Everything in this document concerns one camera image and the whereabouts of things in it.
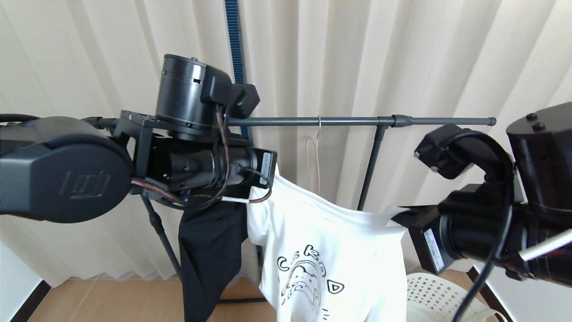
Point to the pink clothes hanger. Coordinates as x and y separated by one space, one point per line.
317 161

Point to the beige curtain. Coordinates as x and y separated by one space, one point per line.
380 58
111 53

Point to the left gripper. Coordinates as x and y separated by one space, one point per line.
241 167

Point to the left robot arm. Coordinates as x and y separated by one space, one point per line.
67 170

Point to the white laundry basket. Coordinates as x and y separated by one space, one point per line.
433 290

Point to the black clothes rack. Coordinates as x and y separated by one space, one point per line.
348 120

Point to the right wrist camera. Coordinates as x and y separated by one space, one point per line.
440 152

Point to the white printed T-shirt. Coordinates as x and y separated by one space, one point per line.
313 232

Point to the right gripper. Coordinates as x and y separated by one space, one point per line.
464 232

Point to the black shorts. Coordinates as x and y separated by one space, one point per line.
210 259

